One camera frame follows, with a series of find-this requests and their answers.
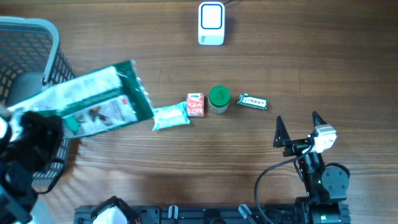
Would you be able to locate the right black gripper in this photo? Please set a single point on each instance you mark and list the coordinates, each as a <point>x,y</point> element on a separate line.
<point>282,139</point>

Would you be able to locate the small green white packet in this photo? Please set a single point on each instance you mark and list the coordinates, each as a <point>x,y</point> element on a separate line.
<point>252,101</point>

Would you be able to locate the green lid jar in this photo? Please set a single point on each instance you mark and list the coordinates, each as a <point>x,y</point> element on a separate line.
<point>219,98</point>

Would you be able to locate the red tissue pack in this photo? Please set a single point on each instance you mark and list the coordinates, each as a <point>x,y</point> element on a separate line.
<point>195,104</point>

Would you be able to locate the teal tissue pack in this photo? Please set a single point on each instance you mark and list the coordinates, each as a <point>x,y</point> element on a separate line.
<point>169,116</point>

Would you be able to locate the green white packaged product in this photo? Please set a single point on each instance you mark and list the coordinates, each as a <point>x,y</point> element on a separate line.
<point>109,98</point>

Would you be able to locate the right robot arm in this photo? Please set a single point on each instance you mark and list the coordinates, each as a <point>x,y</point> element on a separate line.
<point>325,184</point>

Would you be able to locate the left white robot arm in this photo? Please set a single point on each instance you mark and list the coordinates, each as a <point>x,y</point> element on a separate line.
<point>31,152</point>

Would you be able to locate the grey plastic shopping basket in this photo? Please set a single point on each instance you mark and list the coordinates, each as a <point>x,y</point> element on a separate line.
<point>31,62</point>

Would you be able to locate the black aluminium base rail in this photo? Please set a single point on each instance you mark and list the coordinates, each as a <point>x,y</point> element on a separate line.
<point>278,213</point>

